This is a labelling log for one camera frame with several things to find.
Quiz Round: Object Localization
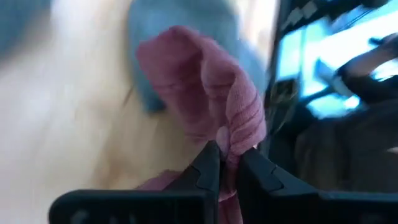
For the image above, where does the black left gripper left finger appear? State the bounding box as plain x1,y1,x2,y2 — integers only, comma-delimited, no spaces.
48,139,222,224

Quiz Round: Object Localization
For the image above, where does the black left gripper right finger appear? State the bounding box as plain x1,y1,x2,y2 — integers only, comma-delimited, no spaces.
237,148,398,224

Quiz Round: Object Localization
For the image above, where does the pink knit hat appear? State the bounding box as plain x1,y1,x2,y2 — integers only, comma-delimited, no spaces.
136,25,267,224

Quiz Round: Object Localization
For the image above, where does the blue fabric cap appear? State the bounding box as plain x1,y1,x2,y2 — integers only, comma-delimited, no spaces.
127,0,269,114

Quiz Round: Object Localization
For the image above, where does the grey-blue fabric item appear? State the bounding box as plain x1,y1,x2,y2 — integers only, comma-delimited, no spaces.
0,0,53,60

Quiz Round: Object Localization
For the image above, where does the black metal frame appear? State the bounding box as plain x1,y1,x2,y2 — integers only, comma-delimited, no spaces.
260,0,389,156

